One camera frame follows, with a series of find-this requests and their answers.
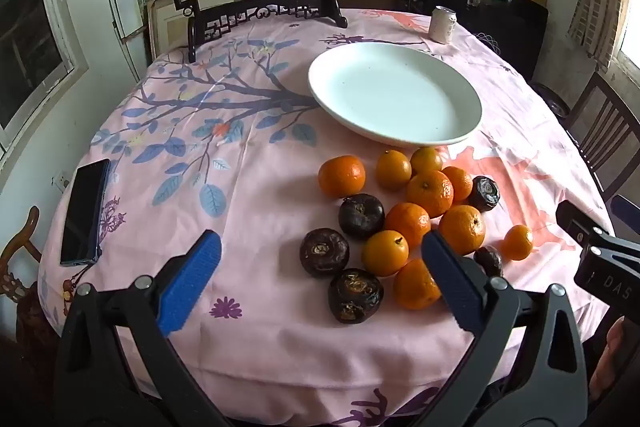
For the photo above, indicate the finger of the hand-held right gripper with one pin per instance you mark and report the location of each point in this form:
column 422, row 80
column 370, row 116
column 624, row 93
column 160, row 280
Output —
column 625, row 208
column 580, row 224

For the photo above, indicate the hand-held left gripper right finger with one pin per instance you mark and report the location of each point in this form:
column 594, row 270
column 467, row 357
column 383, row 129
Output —
column 450, row 279

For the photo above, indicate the pink floral tablecloth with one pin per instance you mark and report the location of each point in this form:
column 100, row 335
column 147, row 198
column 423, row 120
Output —
column 260, row 207

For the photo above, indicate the large mandarin orange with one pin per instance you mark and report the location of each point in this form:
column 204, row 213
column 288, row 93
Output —
column 341, row 176

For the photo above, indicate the small mandarin orange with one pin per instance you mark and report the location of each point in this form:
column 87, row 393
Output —
column 517, row 242

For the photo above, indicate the leaning wooden picture frame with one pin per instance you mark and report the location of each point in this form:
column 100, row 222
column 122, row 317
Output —
column 167, row 27

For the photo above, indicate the person's right hand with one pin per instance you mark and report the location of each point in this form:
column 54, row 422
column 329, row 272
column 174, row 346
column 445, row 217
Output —
column 609, row 357

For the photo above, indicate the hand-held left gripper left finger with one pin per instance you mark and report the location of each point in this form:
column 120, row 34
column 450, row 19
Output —
column 190, row 277

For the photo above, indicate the black flat panel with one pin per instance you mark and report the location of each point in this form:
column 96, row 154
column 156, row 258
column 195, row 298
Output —
column 500, row 22

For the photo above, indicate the black smartphone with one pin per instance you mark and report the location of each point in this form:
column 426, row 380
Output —
column 85, row 212

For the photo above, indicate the white drink can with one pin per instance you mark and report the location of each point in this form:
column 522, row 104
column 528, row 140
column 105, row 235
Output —
column 442, row 24

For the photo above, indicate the bright window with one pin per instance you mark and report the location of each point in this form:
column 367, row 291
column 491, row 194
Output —
column 631, row 17

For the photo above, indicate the white wall socket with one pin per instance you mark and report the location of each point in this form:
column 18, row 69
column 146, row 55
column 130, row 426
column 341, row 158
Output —
column 61, row 181

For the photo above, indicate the dark slatted wooden chair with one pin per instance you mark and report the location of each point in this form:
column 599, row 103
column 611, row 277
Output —
column 607, row 127

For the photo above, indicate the carved brown wooden chair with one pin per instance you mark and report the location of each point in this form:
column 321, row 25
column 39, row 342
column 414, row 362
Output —
column 22, row 237

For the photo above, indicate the dark purple passion fruit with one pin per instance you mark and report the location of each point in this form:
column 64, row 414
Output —
column 490, row 259
column 324, row 252
column 355, row 294
column 484, row 193
column 361, row 216

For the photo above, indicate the white window frame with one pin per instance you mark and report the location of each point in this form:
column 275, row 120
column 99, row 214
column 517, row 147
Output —
column 55, row 57

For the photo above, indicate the white oval plate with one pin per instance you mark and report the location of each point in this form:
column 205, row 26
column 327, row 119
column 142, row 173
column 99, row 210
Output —
column 395, row 94

